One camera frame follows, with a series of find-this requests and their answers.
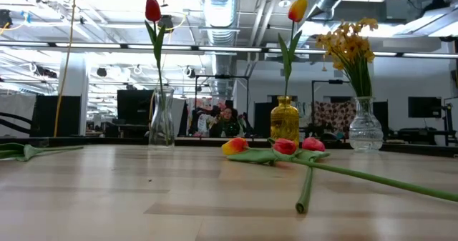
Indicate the dark partition panel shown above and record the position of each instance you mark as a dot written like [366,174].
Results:
[53,114]

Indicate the black ceiling camera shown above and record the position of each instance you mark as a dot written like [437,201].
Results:
[165,23]

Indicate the yellow-orange artificial tulip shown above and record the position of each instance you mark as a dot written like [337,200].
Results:
[297,9]

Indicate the red artificial tulip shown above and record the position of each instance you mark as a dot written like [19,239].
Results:
[285,146]
[153,10]
[313,144]

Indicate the black monitor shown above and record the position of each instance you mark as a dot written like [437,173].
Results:
[134,107]
[424,107]

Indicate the silver ventilation duct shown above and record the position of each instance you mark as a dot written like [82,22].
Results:
[220,8]

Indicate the textured clear glass vase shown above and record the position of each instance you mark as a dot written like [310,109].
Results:
[365,133]

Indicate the orange-red yellow artificial tulip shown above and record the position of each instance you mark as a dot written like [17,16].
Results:
[234,146]

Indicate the floral patterned cloth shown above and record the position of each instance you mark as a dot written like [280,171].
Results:
[334,114]

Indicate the person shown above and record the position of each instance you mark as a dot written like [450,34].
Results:
[226,114]

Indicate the black table edge frame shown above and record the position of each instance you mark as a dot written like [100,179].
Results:
[107,140]

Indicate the rig light bar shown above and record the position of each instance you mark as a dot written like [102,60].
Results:
[229,49]

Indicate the black background rig frame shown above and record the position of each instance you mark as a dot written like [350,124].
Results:
[313,91]
[222,77]

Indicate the amber yellow glass vase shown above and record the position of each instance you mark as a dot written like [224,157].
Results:
[285,123]

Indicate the tall clear glass vase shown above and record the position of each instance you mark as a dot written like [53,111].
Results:
[161,126]

